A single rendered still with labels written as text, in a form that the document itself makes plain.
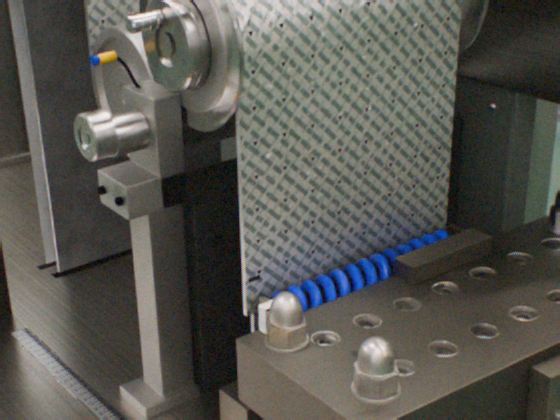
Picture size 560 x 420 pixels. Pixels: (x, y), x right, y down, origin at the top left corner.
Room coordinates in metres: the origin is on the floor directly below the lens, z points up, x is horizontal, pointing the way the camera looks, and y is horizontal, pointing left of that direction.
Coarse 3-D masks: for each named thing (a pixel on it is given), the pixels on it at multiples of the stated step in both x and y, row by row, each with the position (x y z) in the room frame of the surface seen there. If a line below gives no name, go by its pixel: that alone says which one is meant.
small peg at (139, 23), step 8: (128, 16) 0.84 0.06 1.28; (136, 16) 0.84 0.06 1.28; (144, 16) 0.84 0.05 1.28; (152, 16) 0.84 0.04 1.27; (160, 16) 0.85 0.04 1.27; (128, 24) 0.84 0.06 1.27; (136, 24) 0.83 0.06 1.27; (144, 24) 0.84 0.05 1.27; (152, 24) 0.84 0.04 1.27; (160, 24) 0.85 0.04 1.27; (136, 32) 0.84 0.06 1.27
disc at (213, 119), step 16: (144, 0) 0.91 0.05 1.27; (224, 0) 0.81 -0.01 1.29; (224, 16) 0.81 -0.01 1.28; (224, 32) 0.81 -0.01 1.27; (240, 32) 0.80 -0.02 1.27; (240, 48) 0.80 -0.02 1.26; (240, 64) 0.80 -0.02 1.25; (240, 80) 0.80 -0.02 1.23; (224, 96) 0.82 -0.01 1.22; (192, 112) 0.86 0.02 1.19; (208, 112) 0.84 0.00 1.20; (224, 112) 0.82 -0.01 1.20; (192, 128) 0.86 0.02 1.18; (208, 128) 0.84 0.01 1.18
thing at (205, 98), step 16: (208, 0) 0.83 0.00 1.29; (464, 0) 0.95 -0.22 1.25; (208, 16) 0.83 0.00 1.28; (464, 16) 0.95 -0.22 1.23; (208, 32) 0.83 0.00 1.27; (224, 48) 0.81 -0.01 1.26; (224, 64) 0.81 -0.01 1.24; (208, 80) 0.83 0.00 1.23; (224, 80) 0.81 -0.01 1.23; (192, 96) 0.85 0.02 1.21; (208, 96) 0.83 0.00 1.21
